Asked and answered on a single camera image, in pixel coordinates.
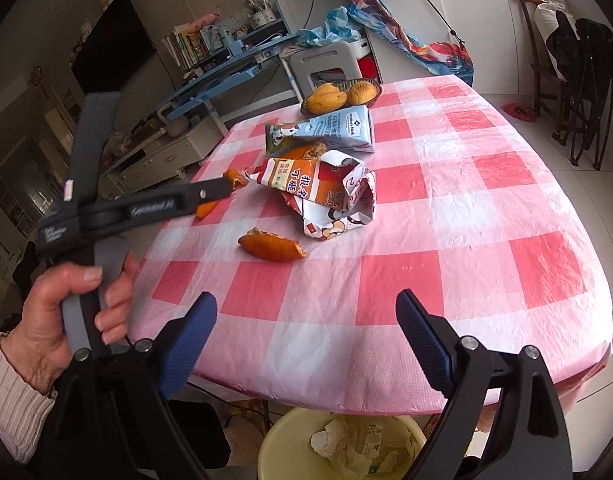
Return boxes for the orange white snack wrapper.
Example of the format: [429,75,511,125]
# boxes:
[256,152,377,241]

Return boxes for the blue white milk carton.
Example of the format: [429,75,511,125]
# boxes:
[265,106,375,155]

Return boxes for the white plastic stool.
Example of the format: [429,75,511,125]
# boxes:
[289,41,372,103]

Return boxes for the cream television cabinet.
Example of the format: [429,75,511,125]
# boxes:
[99,120,222,196]

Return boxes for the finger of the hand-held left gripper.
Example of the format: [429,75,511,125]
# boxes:
[121,180,236,224]

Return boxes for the glass fruit bowl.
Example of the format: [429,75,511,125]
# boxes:
[300,79,383,116]

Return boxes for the small orange peel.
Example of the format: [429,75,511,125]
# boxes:
[196,169,248,221]

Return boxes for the row of books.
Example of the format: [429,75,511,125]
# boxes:
[161,25,212,71]

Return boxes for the white cabinet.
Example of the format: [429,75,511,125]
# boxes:
[333,0,562,96]

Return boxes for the person's left forearm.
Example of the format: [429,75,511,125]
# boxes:
[0,332,57,466]

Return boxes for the colourful printed bag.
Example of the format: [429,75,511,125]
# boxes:
[347,0,474,86]

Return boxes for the white sack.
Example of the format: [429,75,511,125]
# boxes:
[533,0,569,81]

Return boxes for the black cord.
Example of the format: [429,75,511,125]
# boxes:
[361,0,464,48]

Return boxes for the red slipper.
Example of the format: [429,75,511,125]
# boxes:
[503,102,537,122]

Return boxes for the yellow patterned cloth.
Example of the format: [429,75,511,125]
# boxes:
[226,400,267,421]

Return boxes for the white tissue wad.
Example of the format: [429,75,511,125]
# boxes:
[310,419,349,457]

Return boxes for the orange sausage bread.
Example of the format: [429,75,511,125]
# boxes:
[238,228,307,263]

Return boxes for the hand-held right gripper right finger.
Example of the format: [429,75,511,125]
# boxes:
[395,289,572,480]

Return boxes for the pink kettlebell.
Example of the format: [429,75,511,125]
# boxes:
[156,104,184,137]

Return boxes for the blue plastic bag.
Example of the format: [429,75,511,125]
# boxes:
[296,6,364,48]

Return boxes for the wrinkled yellow mango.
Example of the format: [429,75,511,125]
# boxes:
[347,81,378,106]

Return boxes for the yellow plastic bin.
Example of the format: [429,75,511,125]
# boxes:
[259,406,427,480]

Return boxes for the person's left hand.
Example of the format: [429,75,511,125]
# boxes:
[9,252,137,396]

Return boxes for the black television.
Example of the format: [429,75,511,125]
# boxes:
[71,0,157,93]

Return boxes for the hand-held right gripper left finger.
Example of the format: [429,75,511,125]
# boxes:
[49,291,220,480]

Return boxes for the black clothing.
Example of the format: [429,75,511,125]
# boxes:
[546,10,613,111]

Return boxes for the blue study desk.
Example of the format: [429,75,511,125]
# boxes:
[161,0,307,136]

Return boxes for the orange peel with pith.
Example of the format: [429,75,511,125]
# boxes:
[280,142,328,162]

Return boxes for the wooden chair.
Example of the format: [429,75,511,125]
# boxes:
[511,0,613,171]

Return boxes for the white pen holder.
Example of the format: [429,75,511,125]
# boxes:
[246,0,277,30]

